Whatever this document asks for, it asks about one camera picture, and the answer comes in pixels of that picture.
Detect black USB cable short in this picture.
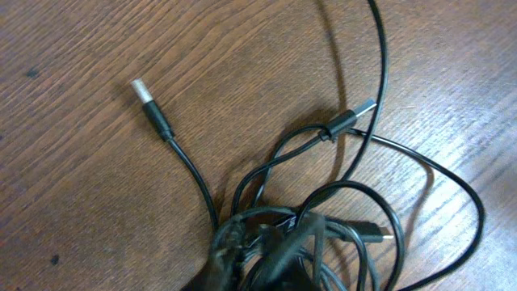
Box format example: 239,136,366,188
229,0,486,291

